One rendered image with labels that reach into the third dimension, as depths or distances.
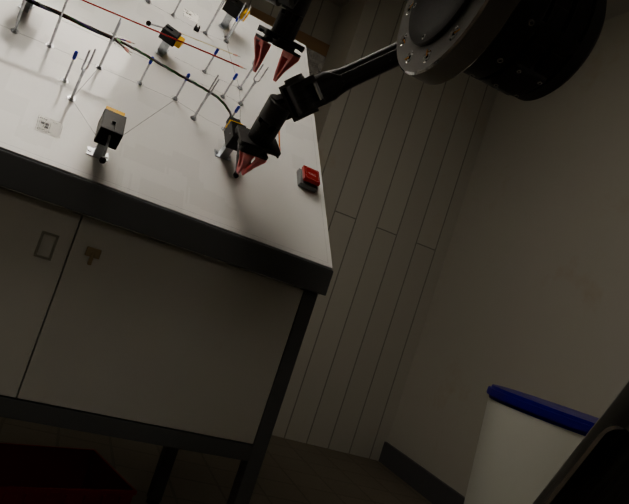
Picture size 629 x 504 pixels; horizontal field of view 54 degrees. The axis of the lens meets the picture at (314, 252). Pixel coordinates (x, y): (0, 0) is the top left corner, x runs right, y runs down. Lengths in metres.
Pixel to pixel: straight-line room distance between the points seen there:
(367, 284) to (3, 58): 2.57
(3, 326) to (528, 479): 1.44
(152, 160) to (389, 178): 2.40
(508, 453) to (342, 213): 1.93
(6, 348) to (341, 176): 2.50
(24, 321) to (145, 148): 0.45
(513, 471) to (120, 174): 1.38
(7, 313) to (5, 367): 0.11
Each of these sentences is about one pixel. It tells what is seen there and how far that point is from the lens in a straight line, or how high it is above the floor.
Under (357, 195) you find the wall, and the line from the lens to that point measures 3.61.
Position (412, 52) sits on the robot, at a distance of 0.71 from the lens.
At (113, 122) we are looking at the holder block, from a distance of 1.35.
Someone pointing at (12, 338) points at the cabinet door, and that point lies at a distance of 1.40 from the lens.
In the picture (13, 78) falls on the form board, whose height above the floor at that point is 1.02.
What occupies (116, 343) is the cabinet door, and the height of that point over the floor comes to 0.56.
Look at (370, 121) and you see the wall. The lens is 3.69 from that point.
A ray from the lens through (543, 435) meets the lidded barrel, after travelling 1.98.
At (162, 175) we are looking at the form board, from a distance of 1.45.
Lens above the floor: 0.78
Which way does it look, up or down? 4 degrees up
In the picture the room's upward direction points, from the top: 18 degrees clockwise
